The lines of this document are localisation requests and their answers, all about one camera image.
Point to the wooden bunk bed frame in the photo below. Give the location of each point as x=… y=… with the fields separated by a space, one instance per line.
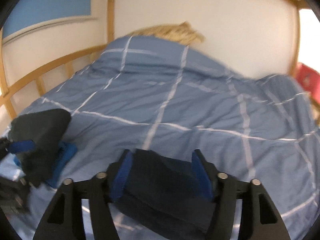
x=251 y=37

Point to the navy blue pants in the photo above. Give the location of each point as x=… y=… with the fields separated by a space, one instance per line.
x=163 y=195

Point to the red plastic storage box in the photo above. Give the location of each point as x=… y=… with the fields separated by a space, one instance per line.
x=308 y=78

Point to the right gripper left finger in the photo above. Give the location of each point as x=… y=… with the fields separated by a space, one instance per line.
x=119 y=173

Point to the dark grey folded garment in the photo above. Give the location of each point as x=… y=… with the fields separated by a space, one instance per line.
x=45 y=128

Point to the beige patterned pillow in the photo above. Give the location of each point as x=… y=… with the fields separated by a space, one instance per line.
x=182 y=33

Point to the bright blue folded garment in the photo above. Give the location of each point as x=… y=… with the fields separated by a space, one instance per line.
x=43 y=166

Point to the blue checked duvet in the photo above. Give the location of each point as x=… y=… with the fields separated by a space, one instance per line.
x=144 y=92

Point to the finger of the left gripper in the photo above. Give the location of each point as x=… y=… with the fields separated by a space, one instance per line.
x=21 y=146

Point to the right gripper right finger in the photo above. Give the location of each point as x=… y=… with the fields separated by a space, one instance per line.
x=205 y=173

